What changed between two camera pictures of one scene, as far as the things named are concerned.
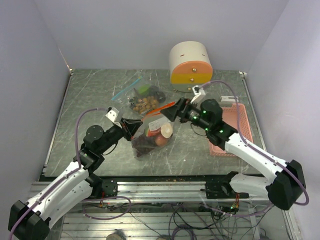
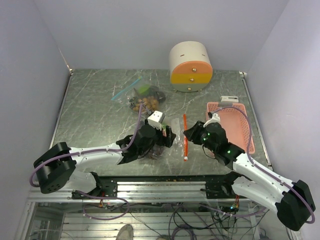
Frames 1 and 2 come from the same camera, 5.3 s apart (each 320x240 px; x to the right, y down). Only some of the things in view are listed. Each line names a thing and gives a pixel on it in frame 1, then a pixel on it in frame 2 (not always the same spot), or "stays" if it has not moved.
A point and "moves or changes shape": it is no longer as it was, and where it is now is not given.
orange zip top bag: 154,132 moves or changes shape
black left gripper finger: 129,132 to 160,140
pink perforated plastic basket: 237,116 stays
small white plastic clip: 229,98 stays
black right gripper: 171,113 to 192,134
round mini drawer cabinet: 189,65 stays
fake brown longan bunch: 144,104 stays
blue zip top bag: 142,96 stays
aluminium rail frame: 173,210 stays
